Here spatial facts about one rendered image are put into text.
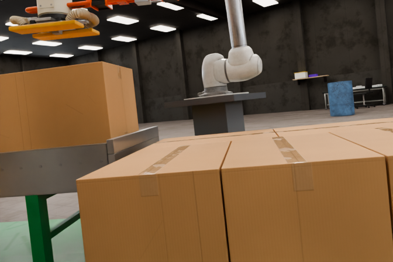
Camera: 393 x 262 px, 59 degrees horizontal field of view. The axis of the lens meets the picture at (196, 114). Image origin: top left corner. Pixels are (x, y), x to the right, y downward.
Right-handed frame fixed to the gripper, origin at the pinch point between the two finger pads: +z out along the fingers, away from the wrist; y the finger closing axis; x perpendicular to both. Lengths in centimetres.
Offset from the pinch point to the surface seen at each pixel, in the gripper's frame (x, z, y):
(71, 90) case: -45, 44, 23
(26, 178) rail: -62, 79, 36
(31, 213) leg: -62, 94, 36
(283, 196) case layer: 40, 81, 81
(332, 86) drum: 260, 48, -807
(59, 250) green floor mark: -76, 127, -4
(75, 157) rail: -39, 72, 36
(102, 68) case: -29, 36, 23
